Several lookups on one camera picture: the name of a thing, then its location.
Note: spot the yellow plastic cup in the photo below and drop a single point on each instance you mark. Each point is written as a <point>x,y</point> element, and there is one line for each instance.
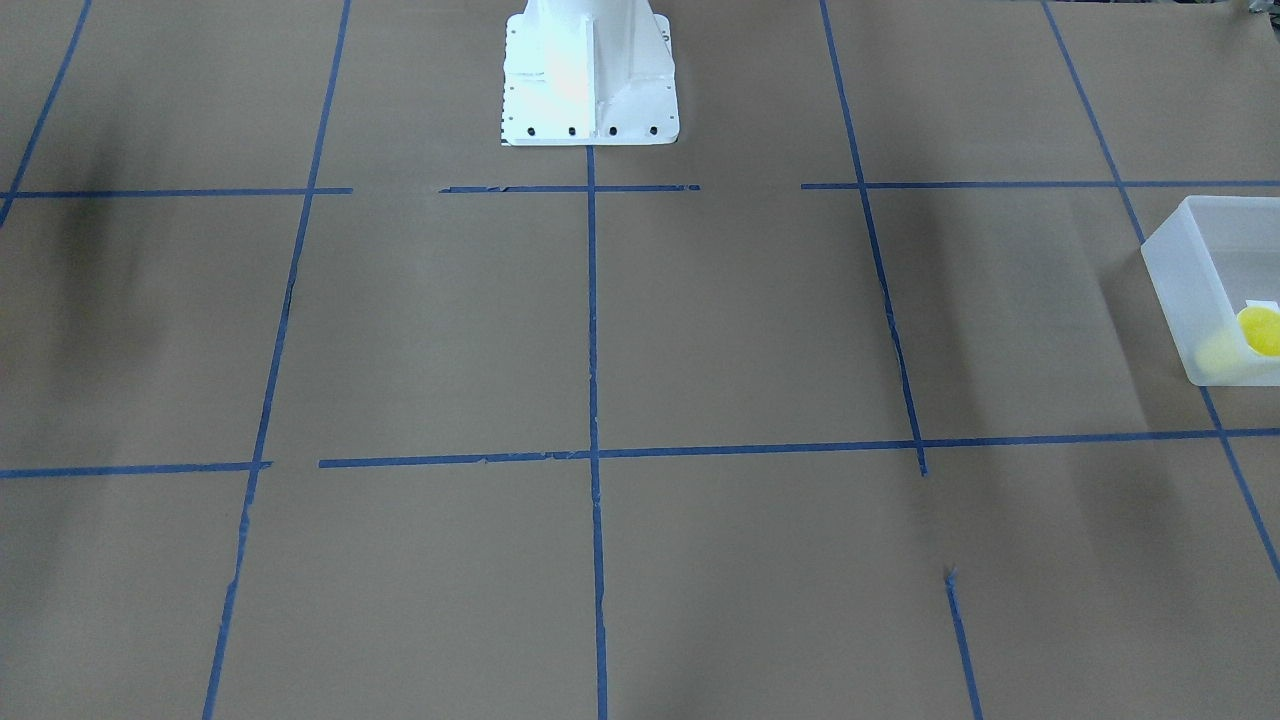
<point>1250,338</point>

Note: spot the clear plastic storage box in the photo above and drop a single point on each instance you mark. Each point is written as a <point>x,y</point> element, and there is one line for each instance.
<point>1213,258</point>

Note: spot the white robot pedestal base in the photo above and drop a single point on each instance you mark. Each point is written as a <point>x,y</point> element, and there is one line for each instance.
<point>589,73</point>

